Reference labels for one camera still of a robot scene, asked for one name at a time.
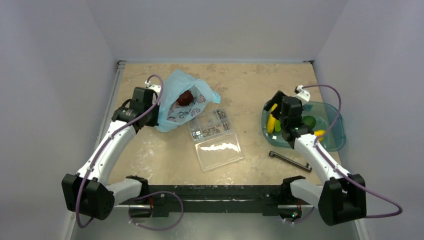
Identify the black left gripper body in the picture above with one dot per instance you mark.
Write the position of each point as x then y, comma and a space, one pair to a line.
152, 116

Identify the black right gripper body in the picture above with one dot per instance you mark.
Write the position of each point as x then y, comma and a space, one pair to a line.
272, 100

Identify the green fake fruit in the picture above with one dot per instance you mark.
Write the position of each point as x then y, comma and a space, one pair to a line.
277, 126

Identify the yellow fake squash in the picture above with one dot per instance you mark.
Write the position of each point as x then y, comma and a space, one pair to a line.
270, 126

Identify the light blue plastic bag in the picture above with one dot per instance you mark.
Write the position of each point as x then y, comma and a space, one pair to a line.
171, 117

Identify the yellow fake banana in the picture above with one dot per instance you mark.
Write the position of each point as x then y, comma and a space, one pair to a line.
320, 134

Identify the red fake fruit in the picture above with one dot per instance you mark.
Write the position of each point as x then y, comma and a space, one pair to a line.
185, 99

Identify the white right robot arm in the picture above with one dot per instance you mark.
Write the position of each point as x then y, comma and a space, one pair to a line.
341, 196

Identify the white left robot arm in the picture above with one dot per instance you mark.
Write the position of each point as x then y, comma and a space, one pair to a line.
125, 124

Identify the green fake lime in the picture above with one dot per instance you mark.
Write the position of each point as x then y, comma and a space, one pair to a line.
309, 121

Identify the teal plastic tray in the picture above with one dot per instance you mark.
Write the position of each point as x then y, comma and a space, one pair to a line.
326, 119

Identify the dark metal crank tool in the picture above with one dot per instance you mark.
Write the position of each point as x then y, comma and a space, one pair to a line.
306, 168

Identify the clear plastic screw box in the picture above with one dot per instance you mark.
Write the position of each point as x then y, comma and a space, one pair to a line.
215, 139

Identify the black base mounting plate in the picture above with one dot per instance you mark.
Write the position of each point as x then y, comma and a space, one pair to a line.
267, 200

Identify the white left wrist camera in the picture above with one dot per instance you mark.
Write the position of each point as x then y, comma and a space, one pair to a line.
155, 87

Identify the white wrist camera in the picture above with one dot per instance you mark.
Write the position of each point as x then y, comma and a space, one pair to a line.
302, 94
155, 87

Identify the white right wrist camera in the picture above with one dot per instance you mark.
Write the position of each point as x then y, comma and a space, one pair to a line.
302, 94

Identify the aluminium frame rail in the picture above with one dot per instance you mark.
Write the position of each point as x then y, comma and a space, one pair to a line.
97, 201

